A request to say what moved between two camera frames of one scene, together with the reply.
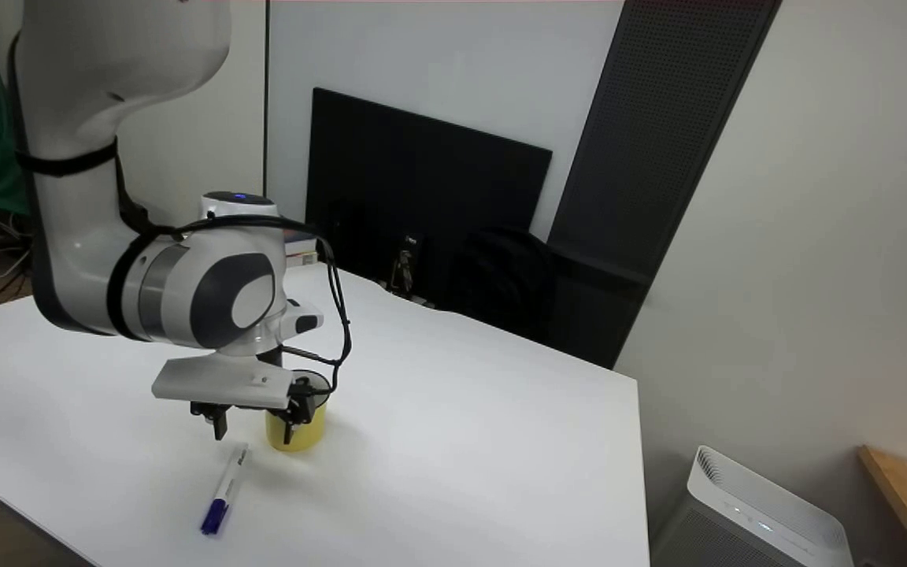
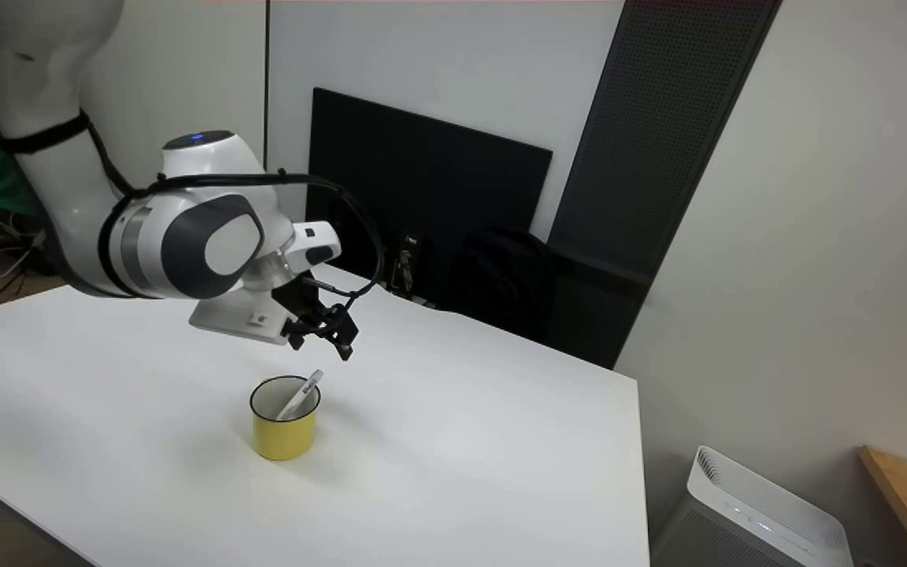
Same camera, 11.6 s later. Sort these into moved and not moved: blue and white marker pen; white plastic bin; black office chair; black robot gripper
Moved: blue and white marker pen; black robot gripper
Not moved: white plastic bin; black office chair
